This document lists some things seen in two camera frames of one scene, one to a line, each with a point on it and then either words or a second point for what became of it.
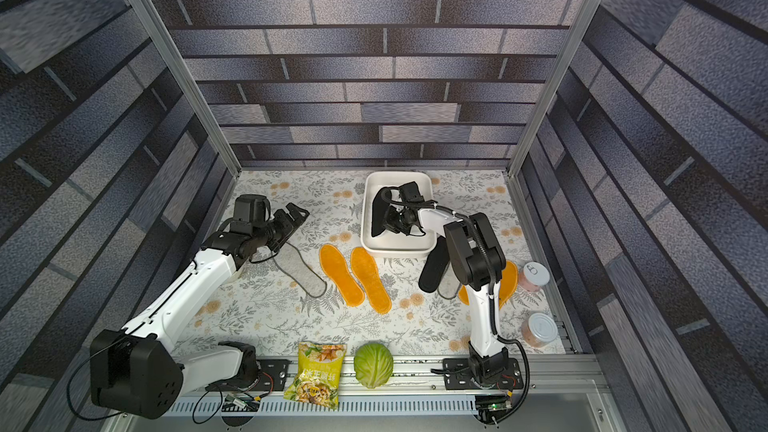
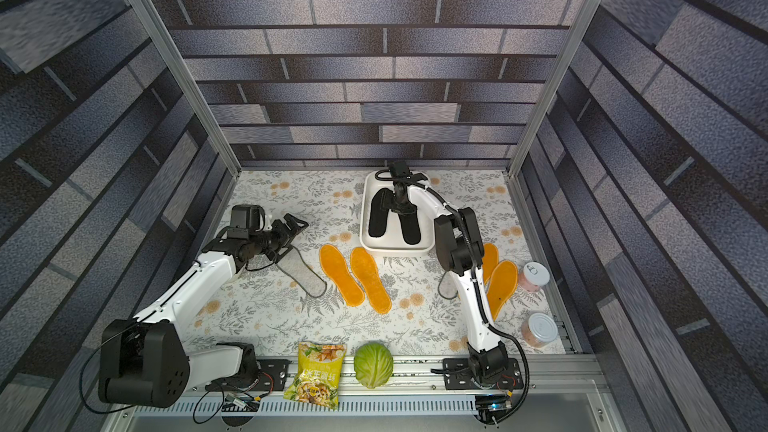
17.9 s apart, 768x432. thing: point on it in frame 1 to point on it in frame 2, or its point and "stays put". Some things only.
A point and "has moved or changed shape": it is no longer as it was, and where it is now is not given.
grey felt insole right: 449,286 stays put
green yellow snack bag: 319,374 stays put
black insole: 436,265 has moved or changed shape
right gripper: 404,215 to 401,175
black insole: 379,211 stays put
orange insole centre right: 365,269 stays put
